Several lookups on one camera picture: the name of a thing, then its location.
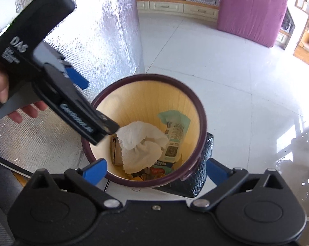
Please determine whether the large white paper tissue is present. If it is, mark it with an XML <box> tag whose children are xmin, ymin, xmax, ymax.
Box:
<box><xmin>117</xmin><ymin>121</ymin><xmax>170</xmax><ymax>174</ymax></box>

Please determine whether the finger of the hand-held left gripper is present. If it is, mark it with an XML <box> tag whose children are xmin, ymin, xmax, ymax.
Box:
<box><xmin>34</xmin><ymin>61</ymin><xmax>120</xmax><ymax>146</ymax></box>
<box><xmin>58</xmin><ymin>58</ymin><xmax>90</xmax><ymax>91</ymax></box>

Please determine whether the brown paper scrap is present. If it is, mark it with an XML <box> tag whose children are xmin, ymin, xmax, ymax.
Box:
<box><xmin>129</xmin><ymin>168</ymin><xmax>155</xmax><ymax>183</ymax></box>

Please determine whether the green snack packet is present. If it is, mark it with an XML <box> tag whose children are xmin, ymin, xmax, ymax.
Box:
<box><xmin>154</xmin><ymin>110</ymin><xmax>191</xmax><ymax>175</ymax></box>

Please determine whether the black plastic bag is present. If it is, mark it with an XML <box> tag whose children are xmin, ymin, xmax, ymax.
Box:
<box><xmin>154</xmin><ymin>133</ymin><xmax>214</xmax><ymax>198</ymax></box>

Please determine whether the wooden step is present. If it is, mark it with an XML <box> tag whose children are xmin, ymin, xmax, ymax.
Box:
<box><xmin>293</xmin><ymin>31</ymin><xmax>309</xmax><ymax>70</ymax></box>

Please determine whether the brown cardboard scrap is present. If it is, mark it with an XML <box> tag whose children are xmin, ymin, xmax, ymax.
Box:
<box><xmin>111</xmin><ymin>134</ymin><xmax>124</xmax><ymax>166</ymax></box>

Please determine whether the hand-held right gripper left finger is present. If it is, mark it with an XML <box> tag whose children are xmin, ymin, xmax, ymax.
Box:
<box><xmin>28</xmin><ymin>158</ymin><xmax>122</xmax><ymax>212</ymax></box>

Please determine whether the pink cushion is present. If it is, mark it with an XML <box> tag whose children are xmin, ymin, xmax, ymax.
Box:
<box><xmin>217</xmin><ymin>0</ymin><xmax>288</xmax><ymax>48</ymax></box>

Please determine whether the person's left hand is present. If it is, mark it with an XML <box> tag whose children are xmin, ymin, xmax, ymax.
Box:
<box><xmin>0</xmin><ymin>56</ymin><xmax>48</xmax><ymax>124</ymax></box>

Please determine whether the wooden bin with dark rim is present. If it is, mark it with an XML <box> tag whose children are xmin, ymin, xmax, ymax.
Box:
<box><xmin>81</xmin><ymin>74</ymin><xmax>209</xmax><ymax>188</ymax></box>

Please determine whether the cream low cabinet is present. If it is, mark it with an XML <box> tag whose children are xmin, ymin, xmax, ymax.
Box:
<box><xmin>136</xmin><ymin>0</ymin><xmax>220</xmax><ymax>22</ymax></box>

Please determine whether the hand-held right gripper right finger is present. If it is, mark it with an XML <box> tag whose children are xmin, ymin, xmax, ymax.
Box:
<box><xmin>191</xmin><ymin>158</ymin><xmax>283</xmax><ymax>212</ymax></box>

